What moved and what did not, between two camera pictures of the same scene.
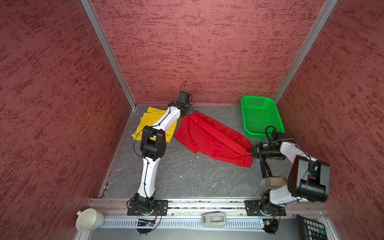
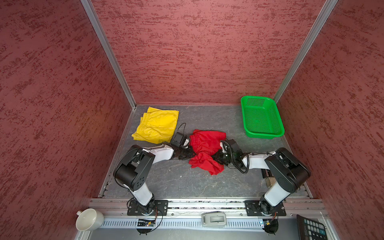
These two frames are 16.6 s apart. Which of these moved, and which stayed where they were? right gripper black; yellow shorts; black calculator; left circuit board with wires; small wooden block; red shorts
Moved: red shorts; right gripper black
Stayed: yellow shorts; small wooden block; black calculator; left circuit board with wires
